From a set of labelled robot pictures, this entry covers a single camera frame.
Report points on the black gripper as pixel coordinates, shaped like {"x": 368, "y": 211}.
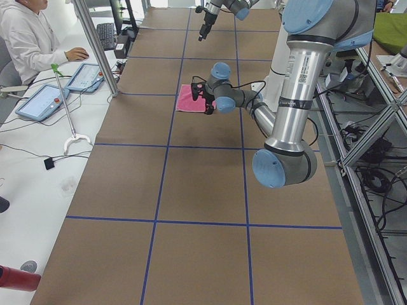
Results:
{"x": 206, "y": 20}
{"x": 208, "y": 96}

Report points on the pink and grey towel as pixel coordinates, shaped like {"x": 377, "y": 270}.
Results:
{"x": 185, "y": 102}

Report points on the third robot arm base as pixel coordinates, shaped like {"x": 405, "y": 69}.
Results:
{"x": 399, "y": 61}

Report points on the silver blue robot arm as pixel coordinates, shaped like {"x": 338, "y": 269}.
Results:
{"x": 239, "y": 8}
{"x": 314, "y": 29}

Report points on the black box with label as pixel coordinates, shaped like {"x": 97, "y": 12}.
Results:
{"x": 122, "y": 46}

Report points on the black monitor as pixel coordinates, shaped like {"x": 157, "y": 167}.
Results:
{"x": 123, "y": 14}

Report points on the black keyboard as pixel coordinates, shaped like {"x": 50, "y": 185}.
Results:
{"x": 106, "y": 34}

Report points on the far blue teach pendant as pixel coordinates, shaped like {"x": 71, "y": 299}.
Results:
{"x": 86, "y": 79}

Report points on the blue teach pendant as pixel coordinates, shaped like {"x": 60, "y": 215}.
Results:
{"x": 43, "y": 103}
{"x": 86, "y": 79}

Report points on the silver grabber stick green tip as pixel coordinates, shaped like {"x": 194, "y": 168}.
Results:
{"x": 75, "y": 137}

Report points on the small black square puck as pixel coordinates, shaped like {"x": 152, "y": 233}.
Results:
{"x": 49, "y": 163}

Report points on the near blue teach pendant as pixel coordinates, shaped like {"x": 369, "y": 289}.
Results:
{"x": 43, "y": 103}

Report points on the person in white hoodie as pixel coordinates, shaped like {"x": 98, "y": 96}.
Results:
{"x": 31, "y": 41}

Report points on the green cloth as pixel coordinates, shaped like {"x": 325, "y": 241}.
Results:
{"x": 390, "y": 31}

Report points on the grey round lid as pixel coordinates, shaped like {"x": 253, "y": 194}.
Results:
{"x": 29, "y": 266}

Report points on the red bottle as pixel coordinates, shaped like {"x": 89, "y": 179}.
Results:
{"x": 16, "y": 279}

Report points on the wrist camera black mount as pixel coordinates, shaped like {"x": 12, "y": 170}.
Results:
{"x": 197, "y": 90}

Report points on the aluminium frame post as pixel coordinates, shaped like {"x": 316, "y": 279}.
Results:
{"x": 88, "y": 26}

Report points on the aluminium side frame rail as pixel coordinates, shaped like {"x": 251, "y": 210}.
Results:
{"x": 361, "y": 126}

